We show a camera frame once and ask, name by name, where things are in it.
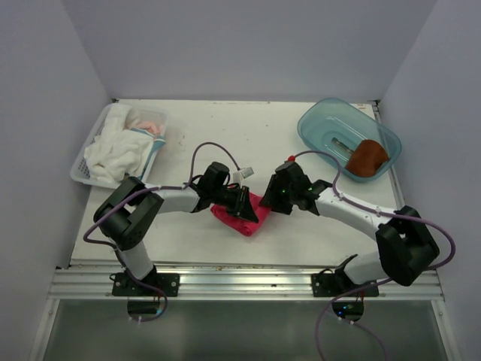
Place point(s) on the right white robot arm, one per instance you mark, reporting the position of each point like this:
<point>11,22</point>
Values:
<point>405,247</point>

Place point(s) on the blue and peach towel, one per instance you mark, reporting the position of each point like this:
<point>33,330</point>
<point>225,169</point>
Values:
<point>139,146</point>

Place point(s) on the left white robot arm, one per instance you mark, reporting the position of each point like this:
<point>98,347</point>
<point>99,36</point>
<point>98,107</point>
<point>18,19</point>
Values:
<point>126,216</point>

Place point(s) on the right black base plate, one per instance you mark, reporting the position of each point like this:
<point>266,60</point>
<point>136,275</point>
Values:
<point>327,284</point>

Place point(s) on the white plastic basket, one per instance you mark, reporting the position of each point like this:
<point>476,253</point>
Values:
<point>80,172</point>

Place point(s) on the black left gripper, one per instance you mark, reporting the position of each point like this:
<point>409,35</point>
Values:
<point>241,205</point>

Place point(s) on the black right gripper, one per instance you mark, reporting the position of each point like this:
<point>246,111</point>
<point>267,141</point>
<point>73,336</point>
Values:
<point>270,197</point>

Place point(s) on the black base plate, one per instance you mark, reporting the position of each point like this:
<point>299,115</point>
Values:
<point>327,284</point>
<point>123,285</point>

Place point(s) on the aluminium mounting rail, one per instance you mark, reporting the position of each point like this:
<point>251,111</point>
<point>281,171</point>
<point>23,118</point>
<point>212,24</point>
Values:
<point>93,280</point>

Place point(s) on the white towel in basket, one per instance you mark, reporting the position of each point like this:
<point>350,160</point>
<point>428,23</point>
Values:
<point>102,156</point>

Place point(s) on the blue transparent plastic tub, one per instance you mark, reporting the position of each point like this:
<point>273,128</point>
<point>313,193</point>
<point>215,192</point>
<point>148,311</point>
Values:
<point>336,127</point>

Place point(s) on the brown towel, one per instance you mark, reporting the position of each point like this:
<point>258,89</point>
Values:
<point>366,159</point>

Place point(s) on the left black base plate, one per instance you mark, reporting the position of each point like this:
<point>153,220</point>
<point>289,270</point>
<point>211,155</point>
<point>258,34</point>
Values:
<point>123,285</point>

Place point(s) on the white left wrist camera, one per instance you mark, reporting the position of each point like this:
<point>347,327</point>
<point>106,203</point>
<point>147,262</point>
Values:
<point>240,175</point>

